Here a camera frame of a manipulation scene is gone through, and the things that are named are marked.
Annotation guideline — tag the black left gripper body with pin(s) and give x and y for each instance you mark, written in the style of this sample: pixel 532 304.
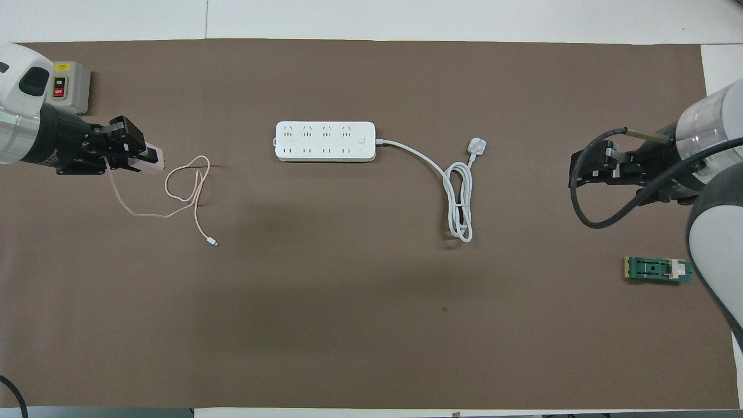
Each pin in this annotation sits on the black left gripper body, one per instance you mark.
pixel 64 145

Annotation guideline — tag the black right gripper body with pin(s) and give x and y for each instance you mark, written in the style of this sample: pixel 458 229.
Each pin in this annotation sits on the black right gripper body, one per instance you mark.
pixel 656 168

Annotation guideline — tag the pink charger block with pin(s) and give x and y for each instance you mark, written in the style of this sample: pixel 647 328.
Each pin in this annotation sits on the pink charger block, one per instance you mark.
pixel 162 155

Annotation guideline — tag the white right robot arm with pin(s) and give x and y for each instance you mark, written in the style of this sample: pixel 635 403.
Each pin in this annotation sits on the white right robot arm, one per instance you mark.
pixel 720 232

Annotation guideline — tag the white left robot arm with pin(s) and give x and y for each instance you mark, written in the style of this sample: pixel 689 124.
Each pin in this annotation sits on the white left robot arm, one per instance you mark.
pixel 11 104

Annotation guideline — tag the white power strip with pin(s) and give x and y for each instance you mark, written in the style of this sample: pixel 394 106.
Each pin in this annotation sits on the white power strip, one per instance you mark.
pixel 325 141

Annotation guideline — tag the brown table mat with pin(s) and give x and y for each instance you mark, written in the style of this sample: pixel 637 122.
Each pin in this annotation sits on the brown table mat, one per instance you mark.
pixel 371 325

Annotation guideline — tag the grey on-off switch box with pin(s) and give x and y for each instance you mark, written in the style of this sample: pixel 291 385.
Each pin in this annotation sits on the grey on-off switch box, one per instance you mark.
pixel 78 87

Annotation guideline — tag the green knife switch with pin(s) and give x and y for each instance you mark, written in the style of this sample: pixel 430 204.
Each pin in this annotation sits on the green knife switch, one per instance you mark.
pixel 644 270

